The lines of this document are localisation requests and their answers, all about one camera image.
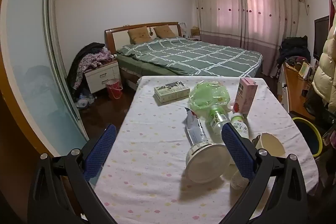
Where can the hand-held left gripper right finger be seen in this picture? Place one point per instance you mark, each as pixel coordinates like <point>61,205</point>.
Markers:
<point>237,150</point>

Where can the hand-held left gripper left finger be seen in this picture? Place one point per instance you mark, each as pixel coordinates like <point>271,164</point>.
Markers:
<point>101,150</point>

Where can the small white cap bottle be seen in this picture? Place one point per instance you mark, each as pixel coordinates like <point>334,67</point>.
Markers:
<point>240,127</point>

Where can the yellow rim trash bin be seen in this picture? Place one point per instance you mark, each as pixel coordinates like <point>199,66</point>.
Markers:
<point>307,137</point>

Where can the pale green floral tea box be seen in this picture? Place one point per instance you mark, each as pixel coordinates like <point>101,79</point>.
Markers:
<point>170,91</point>

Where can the clear plastic cup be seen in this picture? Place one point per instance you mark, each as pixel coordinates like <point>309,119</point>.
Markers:
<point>237,183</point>

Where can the beige paper cup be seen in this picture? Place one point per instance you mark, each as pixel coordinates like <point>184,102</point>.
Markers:
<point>270,144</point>

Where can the white round paper container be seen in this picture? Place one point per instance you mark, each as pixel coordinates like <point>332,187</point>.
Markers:
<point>204,163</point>

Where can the clear bottle green label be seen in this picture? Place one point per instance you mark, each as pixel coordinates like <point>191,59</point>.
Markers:
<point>218,119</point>

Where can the silver foil wrapper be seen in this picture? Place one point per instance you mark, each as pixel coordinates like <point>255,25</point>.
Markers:
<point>195,129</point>

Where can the pink drink carton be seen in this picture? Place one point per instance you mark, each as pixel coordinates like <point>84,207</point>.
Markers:
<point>244,100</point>

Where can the crumpled plastic bags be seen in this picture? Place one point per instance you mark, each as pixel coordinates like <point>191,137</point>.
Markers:
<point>85,101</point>

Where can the red bucket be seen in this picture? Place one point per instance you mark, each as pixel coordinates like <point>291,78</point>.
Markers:
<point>114,90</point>

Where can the green plastic bag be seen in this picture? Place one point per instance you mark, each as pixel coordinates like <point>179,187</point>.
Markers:
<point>207,95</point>

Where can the white nightstand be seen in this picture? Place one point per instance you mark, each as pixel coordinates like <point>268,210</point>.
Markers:
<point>102,79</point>

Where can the wooden desk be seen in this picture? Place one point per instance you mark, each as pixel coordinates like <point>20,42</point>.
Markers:
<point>294,87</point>

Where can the black garment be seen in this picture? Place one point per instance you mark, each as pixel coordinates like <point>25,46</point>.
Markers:
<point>315,103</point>

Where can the pile of clothes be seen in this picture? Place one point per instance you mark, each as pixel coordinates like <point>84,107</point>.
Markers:
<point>89,58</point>

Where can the green checked duvet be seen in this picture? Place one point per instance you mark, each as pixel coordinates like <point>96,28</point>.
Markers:
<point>197,56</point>

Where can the green desk card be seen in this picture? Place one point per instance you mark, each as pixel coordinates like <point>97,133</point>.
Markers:
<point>304,70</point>

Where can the dark clothes pile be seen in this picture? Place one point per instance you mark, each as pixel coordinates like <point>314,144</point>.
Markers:
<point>294,50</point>

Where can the wooden bed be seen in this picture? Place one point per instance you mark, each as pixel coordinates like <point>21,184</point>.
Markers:
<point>118,35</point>

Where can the glass sliding wardrobe door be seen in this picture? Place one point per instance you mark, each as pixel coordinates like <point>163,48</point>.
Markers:
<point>31,56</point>

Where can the cream puffer jacket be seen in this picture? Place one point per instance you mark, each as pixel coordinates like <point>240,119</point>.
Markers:
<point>325,69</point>

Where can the brown pillow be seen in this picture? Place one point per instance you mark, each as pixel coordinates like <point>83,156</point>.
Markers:
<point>139,35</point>
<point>164,31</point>

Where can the brown tissue box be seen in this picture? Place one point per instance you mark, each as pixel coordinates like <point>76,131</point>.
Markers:
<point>195,31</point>

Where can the bedside lamp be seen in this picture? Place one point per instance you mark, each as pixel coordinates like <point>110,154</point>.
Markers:
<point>183,28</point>

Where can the pink and white curtain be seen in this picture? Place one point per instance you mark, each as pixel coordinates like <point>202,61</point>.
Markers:
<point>236,16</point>

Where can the black television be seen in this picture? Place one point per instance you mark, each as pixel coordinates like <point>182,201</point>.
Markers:
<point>321,37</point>

